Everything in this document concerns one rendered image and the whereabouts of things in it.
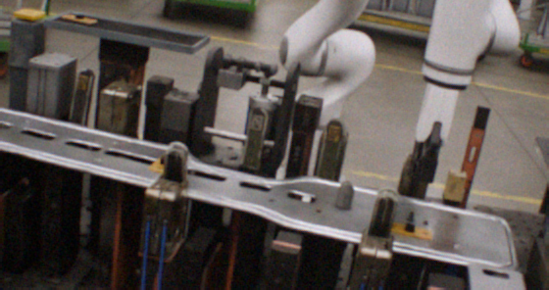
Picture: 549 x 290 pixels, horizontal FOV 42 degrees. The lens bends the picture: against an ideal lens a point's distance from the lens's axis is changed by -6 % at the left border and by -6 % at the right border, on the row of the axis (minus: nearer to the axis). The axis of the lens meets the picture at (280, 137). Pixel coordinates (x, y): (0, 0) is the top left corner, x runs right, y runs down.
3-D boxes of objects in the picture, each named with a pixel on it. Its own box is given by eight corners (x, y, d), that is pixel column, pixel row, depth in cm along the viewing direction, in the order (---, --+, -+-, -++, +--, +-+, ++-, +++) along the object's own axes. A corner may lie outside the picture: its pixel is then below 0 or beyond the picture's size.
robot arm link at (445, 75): (424, 51, 126) (421, 69, 127) (424, 63, 118) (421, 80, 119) (472, 63, 125) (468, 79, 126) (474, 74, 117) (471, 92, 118)
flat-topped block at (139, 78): (85, 211, 183) (100, 33, 168) (97, 198, 190) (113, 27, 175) (122, 220, 182) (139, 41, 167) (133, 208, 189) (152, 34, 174)
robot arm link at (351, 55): (285, 111, 194) (298, 21, 185) (353, 113, 199) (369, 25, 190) (297, 129, 184) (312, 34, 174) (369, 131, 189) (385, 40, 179)
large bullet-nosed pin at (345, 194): (331, 215, 137) (338, 181, 135) (333, 208, 140) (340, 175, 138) (348, 218, 137) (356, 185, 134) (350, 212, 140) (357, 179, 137)
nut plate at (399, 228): (385, 230, 130) (386, 224, 130) (386, 221, 134) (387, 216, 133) (431, 240, 129) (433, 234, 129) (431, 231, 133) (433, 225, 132)
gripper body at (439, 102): (424, 63, 127) (411, 124, 131) (424, 76, 118) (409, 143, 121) (467, 72, 126) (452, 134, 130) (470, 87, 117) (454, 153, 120)
